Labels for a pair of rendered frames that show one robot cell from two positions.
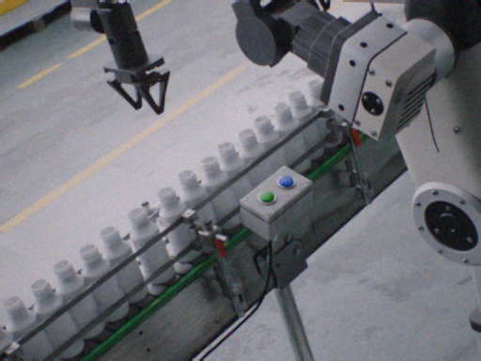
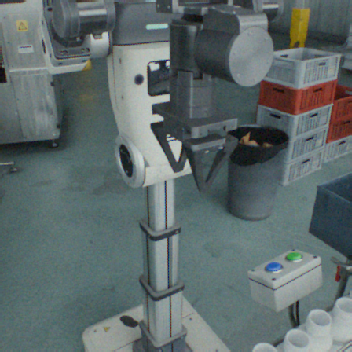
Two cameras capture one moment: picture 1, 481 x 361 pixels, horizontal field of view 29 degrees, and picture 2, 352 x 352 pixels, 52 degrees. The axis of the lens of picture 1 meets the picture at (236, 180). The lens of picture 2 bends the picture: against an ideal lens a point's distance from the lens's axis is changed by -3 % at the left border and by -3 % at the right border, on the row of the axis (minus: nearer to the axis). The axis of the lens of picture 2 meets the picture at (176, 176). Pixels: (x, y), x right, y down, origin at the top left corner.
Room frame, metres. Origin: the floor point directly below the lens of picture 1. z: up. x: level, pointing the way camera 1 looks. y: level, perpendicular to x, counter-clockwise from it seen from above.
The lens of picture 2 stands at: (2.24, -0.25, 1.63)
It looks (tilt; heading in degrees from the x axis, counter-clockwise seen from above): 28 degrees down; 185
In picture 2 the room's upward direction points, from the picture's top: straight up
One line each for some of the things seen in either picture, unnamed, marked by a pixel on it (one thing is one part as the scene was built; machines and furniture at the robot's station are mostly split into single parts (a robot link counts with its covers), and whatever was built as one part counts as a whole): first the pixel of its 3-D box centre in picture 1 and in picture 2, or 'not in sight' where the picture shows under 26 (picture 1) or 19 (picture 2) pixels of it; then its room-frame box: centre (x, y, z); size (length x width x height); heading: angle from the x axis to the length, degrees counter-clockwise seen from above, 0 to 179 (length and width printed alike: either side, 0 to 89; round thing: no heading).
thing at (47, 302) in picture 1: (54, 318); not in sight; (1.48, 0.41, 1.08); 0.06 x 0.06 x 0.17
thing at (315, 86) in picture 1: (322, 113); not in sight; (1.96, -0.24, 1.08); 0.06 x 0.06 x 0.17
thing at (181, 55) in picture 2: not in sight; (196, 45); (1.80, -0.26, 1.57); 0.07 x 0.06 x 0.07; 37
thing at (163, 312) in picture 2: not in sight; (163, 317); (1.26, -0.38, 0.49); 0.13 x 0.13 x 0.40; 36
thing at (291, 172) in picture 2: not in sight; (287, 159); (-1.04, 0.56, 0.11); 0.61 x 0.41 x 0.22; 132
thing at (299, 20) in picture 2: not in sight; (298, 29); (-8.51, 2.21, 0.55); 0.40 x 0.40 x 1.10; 36
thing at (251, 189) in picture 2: not in sight; (254, 174); (-0.30, 0.14, 0.32); 0.45 x 0.45 x 0.64
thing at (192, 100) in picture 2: not in sight; (192, 96); (1.80, -0.26, 1.51); 0.10 x 0.07 x 0.07; 36
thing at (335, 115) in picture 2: not in sight; (333, 101); (-1.54, 1.07, 0.55); 0.61 x 0.41 x 0.22; 129
